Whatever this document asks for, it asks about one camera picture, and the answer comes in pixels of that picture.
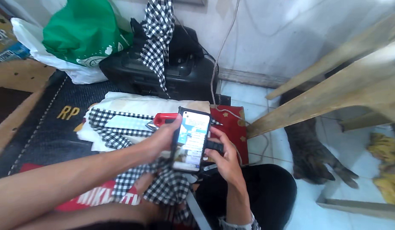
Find grey frame on wall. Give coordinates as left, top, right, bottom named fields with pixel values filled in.
left=173, top=0, right=208, bottom=6

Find small black rectangular device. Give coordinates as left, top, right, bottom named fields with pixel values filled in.
left=206, top=141, right=224, bottom=154

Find black fabric bag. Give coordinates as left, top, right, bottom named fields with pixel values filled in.
left=130, top=18, right=205, bottom=63

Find yellow crumpled cloth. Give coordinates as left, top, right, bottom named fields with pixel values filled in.
left=367, top=132, right=395, bottom=206

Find brown wooden board furniture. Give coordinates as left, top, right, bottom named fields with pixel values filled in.
left=0, top=8, right=57, bottom=174

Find person's left hand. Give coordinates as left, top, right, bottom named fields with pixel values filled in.
left=143, top=113, right=183, bottom=163

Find black thin cable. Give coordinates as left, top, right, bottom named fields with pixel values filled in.
left=174, top=14, right=220, bottom=73

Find pale blue-white strip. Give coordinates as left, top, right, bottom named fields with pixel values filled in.
left=106, top=115, right=159, bottom=131

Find white plastic bag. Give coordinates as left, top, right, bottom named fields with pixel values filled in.
left=11, top=17, right=109, bottom=85

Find hanging black white checkered fabric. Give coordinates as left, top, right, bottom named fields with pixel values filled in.
left=140, top=0, right=175, bottom=98

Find person's legs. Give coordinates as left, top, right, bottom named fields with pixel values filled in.
left=54, top=164, right=298, bottom=230

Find smartphone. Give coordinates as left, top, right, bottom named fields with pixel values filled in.
left=171, top=106, right=212, bottom=174

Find red box with gold flowers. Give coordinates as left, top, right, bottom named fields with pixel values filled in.
left=210, top=105, right=249, bottom=166

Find grey tabby cat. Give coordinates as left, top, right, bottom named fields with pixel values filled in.
left=279, top=81, right=359, bottom=190

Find black printer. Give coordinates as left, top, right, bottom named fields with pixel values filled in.
left=99, top=48, right=219, bottom=102

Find person's right hand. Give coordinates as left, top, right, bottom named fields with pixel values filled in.
left=205, top=126, right=246, bottom=187

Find white cable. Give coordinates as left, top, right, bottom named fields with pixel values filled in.
left=204, top=0, right=269, bottom=166

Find black white checkered fabric strip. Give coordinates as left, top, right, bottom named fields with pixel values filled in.
left=88, top=107, right=160, bottom=150

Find crumpled black white checkered fabric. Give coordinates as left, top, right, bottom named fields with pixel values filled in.
left=112, top=157, right=192, bottom=221

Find blue printed packet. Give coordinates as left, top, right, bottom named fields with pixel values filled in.
left=0, top=42, right=31, bottom=62

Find wooden furniture with slanted legs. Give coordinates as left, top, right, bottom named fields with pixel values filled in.
left=246, top=10, right=395, bottom=139

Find red cloth with white letters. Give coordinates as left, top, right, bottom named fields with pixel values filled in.
left=19, top=163, right=143, bottom=212

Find black mat with gold letters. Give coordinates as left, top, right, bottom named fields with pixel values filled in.
left=0, top=70, right=231, bottom=183

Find beige angled frame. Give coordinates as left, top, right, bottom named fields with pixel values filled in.
left=316, top=164, right=395, bottom=221

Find long white flat strip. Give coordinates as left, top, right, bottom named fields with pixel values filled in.
left=185, top=190, right=213, bottom=230

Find person's right forearm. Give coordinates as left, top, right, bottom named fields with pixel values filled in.
left=219, top=180, right=261, bottom=230

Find green plastic bag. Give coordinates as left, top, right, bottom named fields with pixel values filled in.
left=42, top=0, right=133, bottom=68

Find white cream folded cloth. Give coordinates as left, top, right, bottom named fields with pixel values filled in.
left=77, top=92, right=211, bottom=152

